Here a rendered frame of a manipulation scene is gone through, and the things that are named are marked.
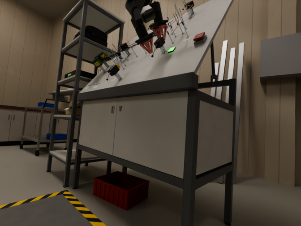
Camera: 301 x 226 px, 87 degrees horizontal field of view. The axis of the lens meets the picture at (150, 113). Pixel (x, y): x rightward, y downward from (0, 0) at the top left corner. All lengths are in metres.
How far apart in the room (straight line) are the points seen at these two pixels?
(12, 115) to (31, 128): 0.42
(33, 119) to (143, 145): 3.58
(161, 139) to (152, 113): 0.15
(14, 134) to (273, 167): 4.48
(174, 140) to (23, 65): 7.96
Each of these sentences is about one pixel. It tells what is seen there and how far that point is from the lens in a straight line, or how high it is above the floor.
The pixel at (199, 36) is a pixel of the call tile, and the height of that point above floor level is 1.10.
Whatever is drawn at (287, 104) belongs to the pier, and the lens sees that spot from 2.71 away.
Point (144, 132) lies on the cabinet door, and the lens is 0.90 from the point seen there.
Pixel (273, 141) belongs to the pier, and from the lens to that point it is 2.67.
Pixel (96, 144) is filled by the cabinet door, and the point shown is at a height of 0.45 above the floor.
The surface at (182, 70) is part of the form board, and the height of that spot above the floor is 0.89.
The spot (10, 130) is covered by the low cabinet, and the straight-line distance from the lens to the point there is 4.19.
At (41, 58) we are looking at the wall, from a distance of 8.69.
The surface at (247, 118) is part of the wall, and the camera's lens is 2.83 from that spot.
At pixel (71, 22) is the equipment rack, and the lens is 2.49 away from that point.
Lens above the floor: 0.63
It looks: 4 degrees up
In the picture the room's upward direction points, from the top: 4 degrees clockwise
